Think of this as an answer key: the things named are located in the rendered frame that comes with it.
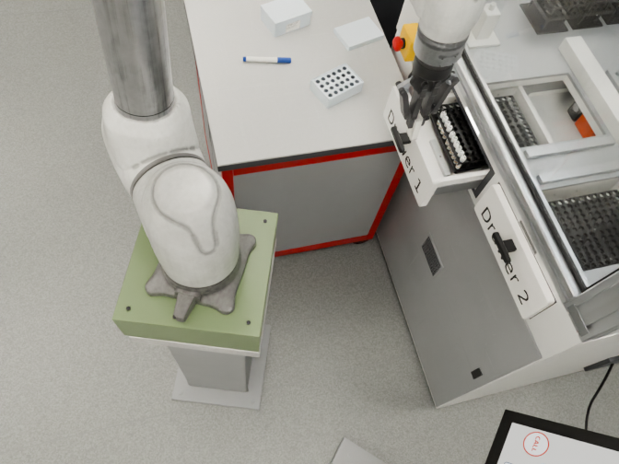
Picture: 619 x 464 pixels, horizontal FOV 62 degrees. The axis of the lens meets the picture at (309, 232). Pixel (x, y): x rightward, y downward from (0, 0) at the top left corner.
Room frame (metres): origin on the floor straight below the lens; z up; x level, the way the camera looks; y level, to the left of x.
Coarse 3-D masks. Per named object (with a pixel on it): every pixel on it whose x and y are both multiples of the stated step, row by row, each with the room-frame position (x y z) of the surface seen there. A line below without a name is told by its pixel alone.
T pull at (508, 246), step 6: (492, 234) 0.59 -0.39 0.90; (498, 234) 0.59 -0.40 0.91; (498, 240) 0.57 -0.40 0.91; (504, 240) 0.58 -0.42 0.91; (510, 240) 0.58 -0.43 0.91; (498, 246) 0.56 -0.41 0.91; (504, 246) 0.56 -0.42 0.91; (510, 246) 0.57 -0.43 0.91; (504, 252) 0.55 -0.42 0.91; (504, 258) 0.54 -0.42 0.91
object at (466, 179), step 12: (444, 108) 0.97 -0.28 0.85; (420, 132) 0.89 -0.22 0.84; (432, 132) 0.90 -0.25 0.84; (432, 156) 0.82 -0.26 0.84; (444, 156) 0.83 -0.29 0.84; (480, 168) 0.81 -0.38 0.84; (444, 180) 0.71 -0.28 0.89; (456, 180) 0.72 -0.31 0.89; (468, 180) 0.74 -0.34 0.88; (480, 180) 0.75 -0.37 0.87; (444, 192) 0.72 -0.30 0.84
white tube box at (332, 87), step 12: (336, 72) 1.07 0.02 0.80; (348, 72) 1.09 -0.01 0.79; (312, 84) 1.01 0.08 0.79; (324, 84) 1.02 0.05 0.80; (336, 84) 1.03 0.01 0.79; (348, 84) 1.04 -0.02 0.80; (360, 84) 1.05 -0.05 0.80; (324, 96) 0.98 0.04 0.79; (336, 96) 0.98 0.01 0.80; (348, 96) 1.02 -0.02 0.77
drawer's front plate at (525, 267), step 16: (496, 192) 0.69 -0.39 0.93; (480, 208) 0.69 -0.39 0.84; (496, 208) 0.66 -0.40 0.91; (496, 224) 0.64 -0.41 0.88; (512, 224) 0.61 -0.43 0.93; (496, 256) 0.58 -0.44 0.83; (512, 256) 0.56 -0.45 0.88; (528, 256) 0.54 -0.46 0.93; (512, 272) 0.54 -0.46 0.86; (528, 272) 0.52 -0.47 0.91; (512, 288) 0.51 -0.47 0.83; (528, 288) 0.49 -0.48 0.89; (544, 288) 0.48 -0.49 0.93; (528, 304) 0.47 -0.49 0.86; (544, 304) 0.45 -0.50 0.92
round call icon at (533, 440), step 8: (528, 432) 0.17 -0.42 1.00; (536, 432) 0.17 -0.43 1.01; (528, 440) 0.16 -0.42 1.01; (536, 440) 0.16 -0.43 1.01; (544, 440) 0.16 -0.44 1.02; (520, 448) 0.15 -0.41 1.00; (528, 448) 0.15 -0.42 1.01; (536, 448) 0.15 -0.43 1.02; (544, 448) 0.15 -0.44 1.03; (536, 456) 0.14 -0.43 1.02; (544, 456) 0.14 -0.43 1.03
